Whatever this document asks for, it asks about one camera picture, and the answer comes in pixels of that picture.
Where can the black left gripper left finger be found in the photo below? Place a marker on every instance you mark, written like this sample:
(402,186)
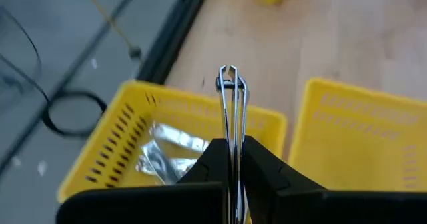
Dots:
(150,205)

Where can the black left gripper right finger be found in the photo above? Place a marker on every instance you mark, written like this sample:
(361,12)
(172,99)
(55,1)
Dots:
(317,207)

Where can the clear nail clipper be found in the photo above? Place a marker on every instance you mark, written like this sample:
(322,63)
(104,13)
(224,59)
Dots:
(180,138)
(160,164)

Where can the silver metal nail clipper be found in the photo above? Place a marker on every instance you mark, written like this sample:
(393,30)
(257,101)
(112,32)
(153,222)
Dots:
(235,117)

